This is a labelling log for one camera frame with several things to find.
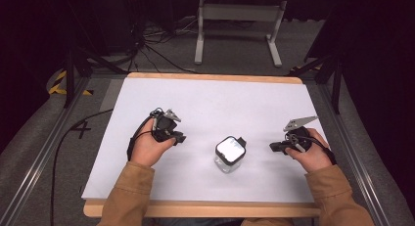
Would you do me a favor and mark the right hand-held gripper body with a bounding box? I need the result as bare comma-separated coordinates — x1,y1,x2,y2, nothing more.
283,115,319,154

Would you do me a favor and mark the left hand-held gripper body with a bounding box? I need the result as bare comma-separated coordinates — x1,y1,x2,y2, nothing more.
150,108,182,144

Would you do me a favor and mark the glass jar with white lid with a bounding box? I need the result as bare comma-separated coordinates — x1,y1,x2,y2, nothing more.
213,135,248,174

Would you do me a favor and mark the person's right hand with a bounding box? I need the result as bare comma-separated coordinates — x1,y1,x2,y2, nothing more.
284,127,334,173

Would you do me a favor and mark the person's left hand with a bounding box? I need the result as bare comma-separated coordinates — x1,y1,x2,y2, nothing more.
130,118,177,168

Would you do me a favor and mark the white table cover sheet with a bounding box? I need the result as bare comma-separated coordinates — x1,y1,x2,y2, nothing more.
81,76,329,203

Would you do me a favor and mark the black tripod stand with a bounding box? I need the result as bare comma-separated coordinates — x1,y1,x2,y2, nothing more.
60,0,128,109
290,53,344,115

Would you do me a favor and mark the wooden table board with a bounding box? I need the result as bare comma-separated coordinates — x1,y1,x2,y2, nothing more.
83,71,322,219

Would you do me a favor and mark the yellow black hazard tape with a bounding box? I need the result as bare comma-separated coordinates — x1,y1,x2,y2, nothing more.
48,68,94,97

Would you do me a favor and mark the aluminium floor rail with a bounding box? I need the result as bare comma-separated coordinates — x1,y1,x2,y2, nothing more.
0,76,91,226
318,83,392,226

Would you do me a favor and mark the bundle of black floor cables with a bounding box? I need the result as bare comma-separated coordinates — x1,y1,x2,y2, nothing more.
111,14,209,74

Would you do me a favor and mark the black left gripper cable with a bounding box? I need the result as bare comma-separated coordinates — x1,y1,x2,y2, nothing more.
49,108,164,226

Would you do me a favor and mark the white metal stand frame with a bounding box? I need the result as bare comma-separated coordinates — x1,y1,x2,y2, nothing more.
194,0,288,68

